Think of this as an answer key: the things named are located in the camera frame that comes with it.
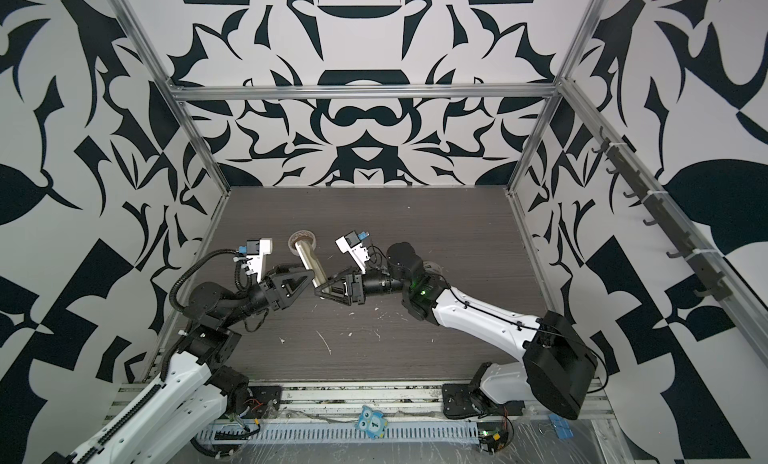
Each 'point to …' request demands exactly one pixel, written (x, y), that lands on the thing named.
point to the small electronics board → (492, 436)
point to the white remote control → (311, 262)
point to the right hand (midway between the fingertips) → (322, 294)
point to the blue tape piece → (561, 426)
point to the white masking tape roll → (301, 235)
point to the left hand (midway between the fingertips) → (315, 268)
